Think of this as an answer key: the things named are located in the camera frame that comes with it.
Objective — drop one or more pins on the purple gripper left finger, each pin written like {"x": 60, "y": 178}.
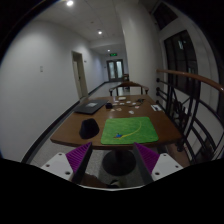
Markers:
{"x": 78, "y": 159}

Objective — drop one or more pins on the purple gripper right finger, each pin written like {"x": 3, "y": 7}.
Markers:
{"x": 146, "y": 161}

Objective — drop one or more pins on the black computer mouse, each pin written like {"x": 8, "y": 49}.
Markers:
{"x": 89, "y": 129}

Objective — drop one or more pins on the green mouse pad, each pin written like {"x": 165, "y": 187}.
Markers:
{"x": 123, "y": 131}

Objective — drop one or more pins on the brown wooden table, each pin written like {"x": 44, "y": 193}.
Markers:
{"x": 120, "y": 160}

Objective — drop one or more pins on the white card with print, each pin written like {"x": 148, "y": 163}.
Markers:
{"x": 156, "y": 108}

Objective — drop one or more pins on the dark closed laptop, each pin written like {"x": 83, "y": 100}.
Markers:
{"x": 90, "y": 107}

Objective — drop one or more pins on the small black box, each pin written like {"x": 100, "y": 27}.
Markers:
{"x": 108, "y": 106}

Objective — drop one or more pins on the wooden chair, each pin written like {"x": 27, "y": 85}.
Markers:
{"x": 129, "y": 84}

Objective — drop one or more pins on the glass double door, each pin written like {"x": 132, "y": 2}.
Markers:
{"x": 115, "y": 70}

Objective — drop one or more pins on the wooden stair handrail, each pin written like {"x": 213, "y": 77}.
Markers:
{"x": 191, "y": 103}

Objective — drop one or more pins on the side doorway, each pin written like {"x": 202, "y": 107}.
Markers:
{"x": 79, "y": 74}

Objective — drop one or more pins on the green exit sign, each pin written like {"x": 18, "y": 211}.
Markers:
{"x": 113, "y": 54}

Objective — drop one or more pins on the dark window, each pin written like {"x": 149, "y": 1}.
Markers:
{"x": 181, "y": 57}

